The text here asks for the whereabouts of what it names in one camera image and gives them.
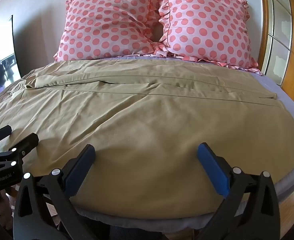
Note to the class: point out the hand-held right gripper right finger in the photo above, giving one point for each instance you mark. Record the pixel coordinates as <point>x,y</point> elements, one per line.
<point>213,171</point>

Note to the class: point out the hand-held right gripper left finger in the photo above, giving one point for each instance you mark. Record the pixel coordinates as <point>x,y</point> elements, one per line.
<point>79,171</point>

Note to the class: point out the tan bed sheet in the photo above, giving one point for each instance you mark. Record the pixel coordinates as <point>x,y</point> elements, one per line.
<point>137,130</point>

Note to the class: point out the person's dark blue clothing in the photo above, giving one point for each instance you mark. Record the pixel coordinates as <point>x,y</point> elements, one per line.
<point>137,234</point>

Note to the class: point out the pink polka-dot ruffled pillow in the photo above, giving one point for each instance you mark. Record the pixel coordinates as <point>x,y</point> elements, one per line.
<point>206,22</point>
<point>107,22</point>

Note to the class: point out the wooden framed mirror door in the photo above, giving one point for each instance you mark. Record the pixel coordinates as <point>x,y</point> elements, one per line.
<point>281,30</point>

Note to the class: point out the black framed wall screen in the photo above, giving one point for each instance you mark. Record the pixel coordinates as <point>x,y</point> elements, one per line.
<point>2,62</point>

